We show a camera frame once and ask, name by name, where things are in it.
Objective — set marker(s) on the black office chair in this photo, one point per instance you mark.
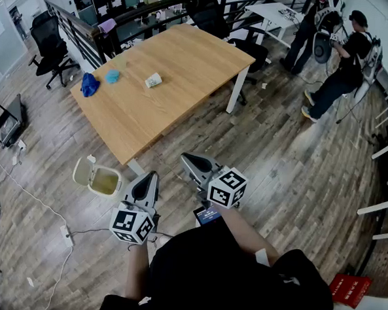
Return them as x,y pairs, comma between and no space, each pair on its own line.
212,18
49,49

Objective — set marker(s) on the black platform cart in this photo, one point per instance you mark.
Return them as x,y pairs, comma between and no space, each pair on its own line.
6,123

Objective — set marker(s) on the person's right forearm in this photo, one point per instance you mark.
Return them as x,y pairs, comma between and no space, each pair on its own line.
241,231

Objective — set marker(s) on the white trash bin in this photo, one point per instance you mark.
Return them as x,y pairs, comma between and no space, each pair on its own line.
104,180

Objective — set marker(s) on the person's white shoe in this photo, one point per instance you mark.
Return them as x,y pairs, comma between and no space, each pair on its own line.
164,240

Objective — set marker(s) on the person's left forearm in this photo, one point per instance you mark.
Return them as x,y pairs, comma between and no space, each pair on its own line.
137,272

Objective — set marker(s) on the white desk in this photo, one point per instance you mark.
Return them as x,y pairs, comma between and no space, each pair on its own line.
271,12

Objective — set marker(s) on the red cardboard box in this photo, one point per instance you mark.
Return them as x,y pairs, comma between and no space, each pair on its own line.
349,290

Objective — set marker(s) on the person's black clothing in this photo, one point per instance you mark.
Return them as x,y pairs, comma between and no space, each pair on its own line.
212,276

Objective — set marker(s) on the crumpled white paper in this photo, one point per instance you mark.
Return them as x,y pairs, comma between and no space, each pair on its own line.
91,158

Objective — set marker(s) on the blue cloth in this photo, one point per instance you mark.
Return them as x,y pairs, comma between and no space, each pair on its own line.
89,85

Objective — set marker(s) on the white power strip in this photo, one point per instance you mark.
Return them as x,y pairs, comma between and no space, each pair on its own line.
67,236
22,144

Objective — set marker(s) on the white paper scrap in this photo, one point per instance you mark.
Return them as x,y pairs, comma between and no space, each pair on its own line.
30,282
264,86

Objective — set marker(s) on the chest-mounted phone with screen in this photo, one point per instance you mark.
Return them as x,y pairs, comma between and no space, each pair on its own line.
207,215

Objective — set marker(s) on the wooden table with white legs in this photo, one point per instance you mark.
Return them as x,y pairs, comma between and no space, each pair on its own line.
173,68

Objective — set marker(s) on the purple cloth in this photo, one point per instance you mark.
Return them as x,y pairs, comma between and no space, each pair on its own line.
107,25

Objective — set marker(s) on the white paper cup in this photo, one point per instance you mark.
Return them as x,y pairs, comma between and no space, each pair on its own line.
153,80

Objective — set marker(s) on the dark metal railing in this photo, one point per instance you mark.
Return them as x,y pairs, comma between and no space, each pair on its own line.
80,36

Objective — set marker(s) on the light blue scrunched ball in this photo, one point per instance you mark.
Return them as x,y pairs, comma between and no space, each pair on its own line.
112,76

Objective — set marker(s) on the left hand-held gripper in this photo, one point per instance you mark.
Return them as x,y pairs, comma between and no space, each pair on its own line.
127,220

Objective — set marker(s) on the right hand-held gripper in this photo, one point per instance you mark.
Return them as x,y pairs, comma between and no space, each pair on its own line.
226,187

